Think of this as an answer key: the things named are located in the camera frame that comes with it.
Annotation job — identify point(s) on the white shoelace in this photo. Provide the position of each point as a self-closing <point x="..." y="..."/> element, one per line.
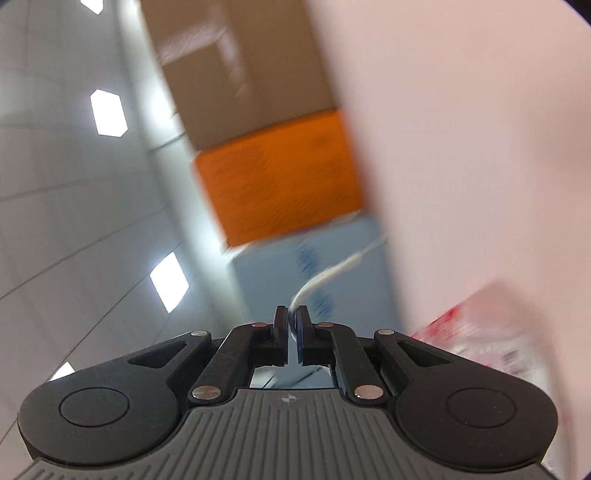
<point x="332" y="272"/>

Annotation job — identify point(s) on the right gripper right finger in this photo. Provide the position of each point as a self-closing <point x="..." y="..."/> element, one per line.
<point x="353" y="361"/>

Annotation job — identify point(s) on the brown cardboard box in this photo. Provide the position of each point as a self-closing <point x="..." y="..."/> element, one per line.
<point x="234" y="67"/>

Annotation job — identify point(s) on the orange cardboard box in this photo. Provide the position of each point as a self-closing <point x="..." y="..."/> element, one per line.
<point x="283" y="179"/>

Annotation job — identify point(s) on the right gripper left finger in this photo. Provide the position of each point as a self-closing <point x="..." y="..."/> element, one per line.
<point x="230" y="363"/>

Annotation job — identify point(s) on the light blue cardboard box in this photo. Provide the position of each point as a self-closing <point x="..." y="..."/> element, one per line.
<point x="364" y="298"/>

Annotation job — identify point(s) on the red white plastic bag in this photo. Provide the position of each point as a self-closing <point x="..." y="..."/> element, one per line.
<point x="497" y="328"/>

